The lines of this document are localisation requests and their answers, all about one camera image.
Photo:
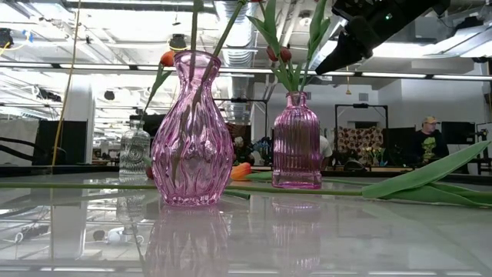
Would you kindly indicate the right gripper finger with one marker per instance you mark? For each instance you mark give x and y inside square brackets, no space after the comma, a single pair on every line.
[344,52]

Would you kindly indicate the silver ventilation duct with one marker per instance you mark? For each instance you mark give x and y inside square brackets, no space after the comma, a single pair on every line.
[238,38]

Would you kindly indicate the orange artificial tulip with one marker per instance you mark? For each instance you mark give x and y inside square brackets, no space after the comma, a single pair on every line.
[240,172]
[168,58]

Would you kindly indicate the black panel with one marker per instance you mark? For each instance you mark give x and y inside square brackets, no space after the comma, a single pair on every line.
[73,142]

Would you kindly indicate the black screen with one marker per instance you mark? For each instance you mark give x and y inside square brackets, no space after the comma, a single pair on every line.
[399,144]

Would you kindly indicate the pink ribbed glass vase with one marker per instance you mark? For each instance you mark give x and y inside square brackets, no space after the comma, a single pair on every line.
[296,154]

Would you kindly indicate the pink wavy glass vase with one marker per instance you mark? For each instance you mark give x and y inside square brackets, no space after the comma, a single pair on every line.
[192,154]

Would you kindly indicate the patterned fabric with circles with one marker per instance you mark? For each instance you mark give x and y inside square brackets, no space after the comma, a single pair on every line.
[359,140]

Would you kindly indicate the black monitor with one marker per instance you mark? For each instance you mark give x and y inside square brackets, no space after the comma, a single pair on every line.
[457,132]

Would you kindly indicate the clear glass bottle vase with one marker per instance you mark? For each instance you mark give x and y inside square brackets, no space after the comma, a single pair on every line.
[132,154]

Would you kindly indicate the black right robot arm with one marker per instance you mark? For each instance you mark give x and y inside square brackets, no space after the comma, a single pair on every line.
[415,9]

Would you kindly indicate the white sheet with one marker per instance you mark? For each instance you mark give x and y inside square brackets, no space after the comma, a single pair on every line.
[15,129]

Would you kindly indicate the person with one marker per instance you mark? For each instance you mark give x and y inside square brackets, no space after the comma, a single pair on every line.
[428,144]

